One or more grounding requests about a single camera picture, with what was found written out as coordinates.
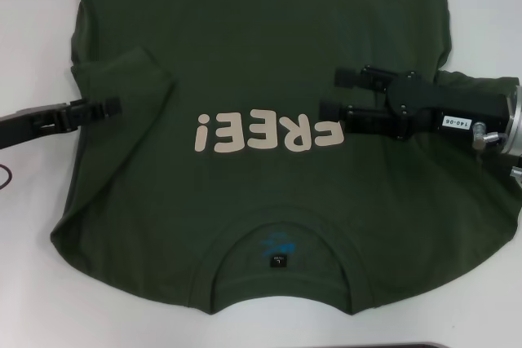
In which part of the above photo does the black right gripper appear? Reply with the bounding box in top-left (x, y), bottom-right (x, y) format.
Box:
top-left (319, 64), bottom-right (515, 141)

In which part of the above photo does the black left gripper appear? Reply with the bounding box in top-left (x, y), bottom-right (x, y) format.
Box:
top-left (0, 95), bottom-right (123, 152)

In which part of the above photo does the dark green FREE t-shirt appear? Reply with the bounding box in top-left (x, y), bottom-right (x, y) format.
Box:
top-left (48, 0), bottom-right (522, 317)

